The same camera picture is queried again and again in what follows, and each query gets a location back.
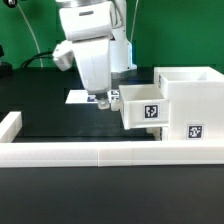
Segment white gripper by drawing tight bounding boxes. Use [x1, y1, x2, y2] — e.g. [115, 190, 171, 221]
[72, 37, 111, 109]

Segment white drawer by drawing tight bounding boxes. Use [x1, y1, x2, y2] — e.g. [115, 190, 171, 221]
[111, 84, 170, 130]
[146, 127, 168, 141]

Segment white drawer cabinet box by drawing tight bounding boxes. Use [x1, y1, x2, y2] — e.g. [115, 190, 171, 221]
[154, 67, 224, 140]

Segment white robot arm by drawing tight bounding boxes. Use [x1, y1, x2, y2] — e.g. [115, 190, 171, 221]
[53, 0, 136, 110]

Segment white marker tag sheet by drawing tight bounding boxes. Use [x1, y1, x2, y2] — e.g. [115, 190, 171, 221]
[65, 89, 119, 104]

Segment white U-shaped fence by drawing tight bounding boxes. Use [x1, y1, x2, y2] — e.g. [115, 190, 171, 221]
[0, 112, 224, 168]

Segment black device at left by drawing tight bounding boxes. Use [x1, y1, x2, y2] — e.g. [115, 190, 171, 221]
[0, 45, 13, 78]

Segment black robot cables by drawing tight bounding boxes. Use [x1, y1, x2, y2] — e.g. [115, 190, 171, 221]
[19, 50, 56, 69]

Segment white thin cable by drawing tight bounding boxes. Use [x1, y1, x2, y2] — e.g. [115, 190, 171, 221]
[15, 1, 44, 68]

